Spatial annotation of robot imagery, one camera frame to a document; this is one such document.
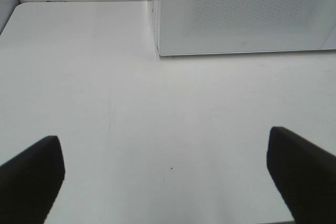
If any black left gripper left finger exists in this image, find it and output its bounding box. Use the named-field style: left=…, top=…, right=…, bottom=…
left=1, top=136, right=65, bottom=223

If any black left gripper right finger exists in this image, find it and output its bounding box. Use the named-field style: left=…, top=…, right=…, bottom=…
left=266, top=126, right=335, bottom=223

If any white microwave door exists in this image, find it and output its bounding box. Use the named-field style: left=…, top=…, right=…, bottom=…
left=155, top=0, right=335, bottom=56

